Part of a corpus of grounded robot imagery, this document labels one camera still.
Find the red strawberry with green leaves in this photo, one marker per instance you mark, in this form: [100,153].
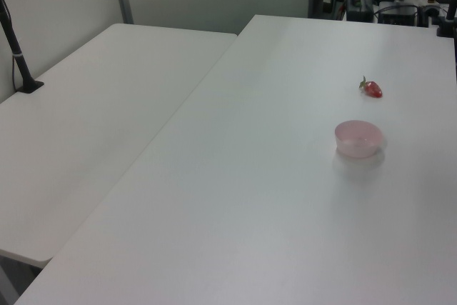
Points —
[373,89]

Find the pink plastic bowl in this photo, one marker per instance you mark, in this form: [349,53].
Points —
[358,140]

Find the black computer box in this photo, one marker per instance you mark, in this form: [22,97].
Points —
[398,15]

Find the black clamp stand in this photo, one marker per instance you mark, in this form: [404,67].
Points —
[446,26]

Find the black camera stand pole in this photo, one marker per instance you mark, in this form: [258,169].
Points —
[18,58]

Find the black desk mount bracket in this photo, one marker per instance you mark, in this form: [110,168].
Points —
[428,15]

